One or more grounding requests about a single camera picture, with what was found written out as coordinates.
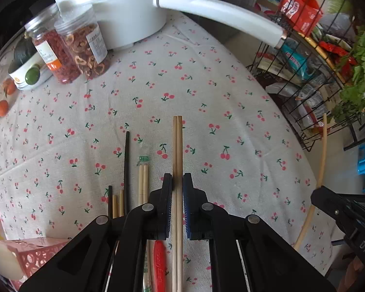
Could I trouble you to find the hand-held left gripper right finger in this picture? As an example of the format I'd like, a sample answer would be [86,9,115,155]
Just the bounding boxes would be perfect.
[182,173,337,292]

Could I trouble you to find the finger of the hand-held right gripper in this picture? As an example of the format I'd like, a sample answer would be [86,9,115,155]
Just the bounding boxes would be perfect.
[310,185,358,228]

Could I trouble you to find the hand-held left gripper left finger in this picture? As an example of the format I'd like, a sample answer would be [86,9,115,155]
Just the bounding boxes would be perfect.
[18,173,174,292]

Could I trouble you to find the disposable chopsticks pair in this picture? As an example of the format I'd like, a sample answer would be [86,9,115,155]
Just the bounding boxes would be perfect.
[137,156,154,292]

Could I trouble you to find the pink plastic utensil basket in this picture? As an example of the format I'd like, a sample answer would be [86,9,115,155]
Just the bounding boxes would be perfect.
[0,237,72,283]

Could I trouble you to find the clear food packet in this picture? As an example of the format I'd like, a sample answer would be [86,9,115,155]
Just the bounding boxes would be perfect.
[295,85,330,128]

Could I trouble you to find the cherry print tablecloth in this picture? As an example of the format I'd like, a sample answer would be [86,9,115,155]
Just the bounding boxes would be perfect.
[0,6,344,292]

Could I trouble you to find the green leafy herbs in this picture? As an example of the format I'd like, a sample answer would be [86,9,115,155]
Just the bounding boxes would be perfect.
[331,33,365,122]

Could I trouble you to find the blue and white packet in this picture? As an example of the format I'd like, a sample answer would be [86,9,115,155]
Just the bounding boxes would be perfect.
[281,43,317,81]

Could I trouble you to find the red and yellow packet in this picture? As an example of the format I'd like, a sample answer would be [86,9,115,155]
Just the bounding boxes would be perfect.
[304,35,358,76]

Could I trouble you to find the clear jar of dried slices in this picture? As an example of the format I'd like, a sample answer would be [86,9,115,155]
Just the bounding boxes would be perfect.
[54,6,111,80]

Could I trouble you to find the red snack packet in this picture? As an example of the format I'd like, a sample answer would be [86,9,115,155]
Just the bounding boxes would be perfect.
[298,4,323,37]
[280,0,301,19]

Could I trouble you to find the clear jar of goji berries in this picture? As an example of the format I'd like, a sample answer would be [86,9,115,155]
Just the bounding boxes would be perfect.
[25,4,81,85]

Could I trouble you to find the small green fruit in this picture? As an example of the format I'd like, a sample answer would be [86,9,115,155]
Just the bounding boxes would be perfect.
[24,67,41,85]

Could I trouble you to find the white flower-print bowl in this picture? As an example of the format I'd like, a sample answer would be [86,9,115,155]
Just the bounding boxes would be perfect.
[8,52,54,91]

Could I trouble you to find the dark green squash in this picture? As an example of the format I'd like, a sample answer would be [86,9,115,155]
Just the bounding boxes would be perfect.
[13,35,41,67]

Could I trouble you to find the red plastic utensil handle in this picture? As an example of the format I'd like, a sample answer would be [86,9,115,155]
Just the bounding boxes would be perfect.
[153,240,167,292]

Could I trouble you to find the black wire rack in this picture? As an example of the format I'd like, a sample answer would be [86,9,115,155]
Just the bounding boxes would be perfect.
[246,0,365,153]

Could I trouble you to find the white electric pot with handle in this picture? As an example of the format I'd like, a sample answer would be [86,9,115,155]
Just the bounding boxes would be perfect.
[48,0,288,51]

